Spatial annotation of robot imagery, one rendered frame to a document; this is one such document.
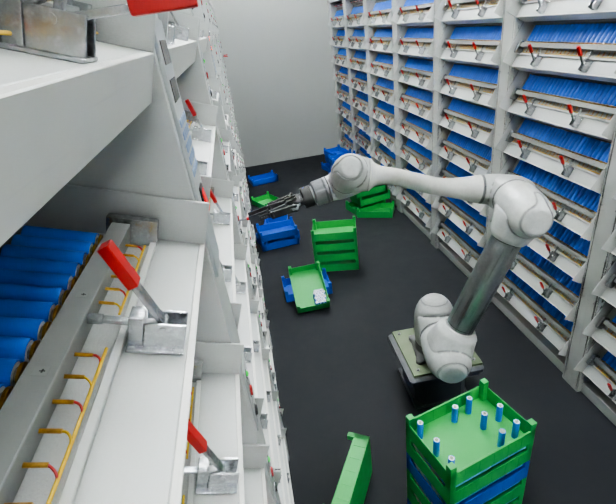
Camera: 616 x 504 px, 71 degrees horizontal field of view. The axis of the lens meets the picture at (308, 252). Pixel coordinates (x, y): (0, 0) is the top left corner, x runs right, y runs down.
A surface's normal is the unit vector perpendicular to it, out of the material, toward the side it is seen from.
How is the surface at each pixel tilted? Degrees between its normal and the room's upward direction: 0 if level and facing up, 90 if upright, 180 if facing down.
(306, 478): 0
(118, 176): 90
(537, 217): 85
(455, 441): 0
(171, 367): 19
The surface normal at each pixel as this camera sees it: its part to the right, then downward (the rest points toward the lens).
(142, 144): 0.17, 0.45
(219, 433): 0.20, -0.89
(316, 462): -0.12, -0.88
